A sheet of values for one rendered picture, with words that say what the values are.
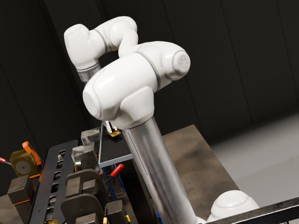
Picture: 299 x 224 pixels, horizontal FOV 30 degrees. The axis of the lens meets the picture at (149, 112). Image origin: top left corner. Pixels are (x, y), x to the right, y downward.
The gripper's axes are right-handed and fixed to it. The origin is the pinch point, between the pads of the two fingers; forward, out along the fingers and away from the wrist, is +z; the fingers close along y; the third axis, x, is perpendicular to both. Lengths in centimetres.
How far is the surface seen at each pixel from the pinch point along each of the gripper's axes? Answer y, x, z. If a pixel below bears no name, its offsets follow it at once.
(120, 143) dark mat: 0.4, 5.5, 7.3
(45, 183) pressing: 30.3, -25.7, 23.2
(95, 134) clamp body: -1.4, -35.5, 17.6
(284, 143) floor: -145, -104, 123
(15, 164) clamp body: 36, -52, 20
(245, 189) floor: -93, -81, 123
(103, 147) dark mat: 6.4, 2.2, 7.3
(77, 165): 17.1, -7.4, 13.5
